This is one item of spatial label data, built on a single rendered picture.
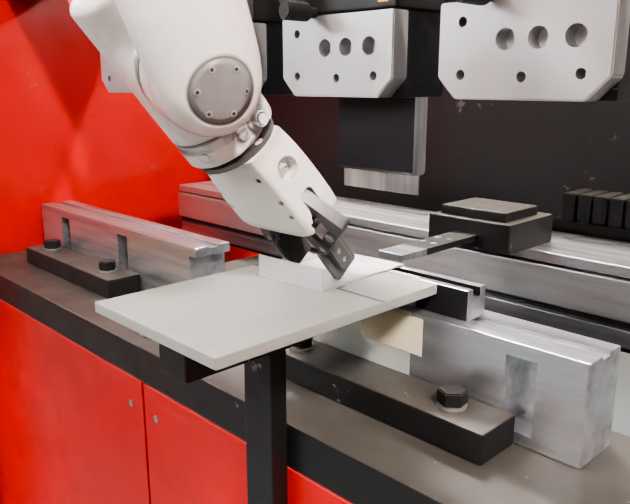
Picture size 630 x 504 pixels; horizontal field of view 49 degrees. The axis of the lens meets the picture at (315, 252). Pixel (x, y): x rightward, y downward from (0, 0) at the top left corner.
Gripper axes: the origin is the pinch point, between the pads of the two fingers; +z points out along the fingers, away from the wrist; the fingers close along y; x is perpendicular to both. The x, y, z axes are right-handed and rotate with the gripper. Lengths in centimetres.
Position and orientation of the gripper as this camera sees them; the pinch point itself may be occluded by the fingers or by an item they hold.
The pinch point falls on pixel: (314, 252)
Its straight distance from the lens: 68.4
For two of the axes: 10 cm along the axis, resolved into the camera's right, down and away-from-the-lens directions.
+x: -5.4, 7.6, -3.7
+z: 4.6, 6.3, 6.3
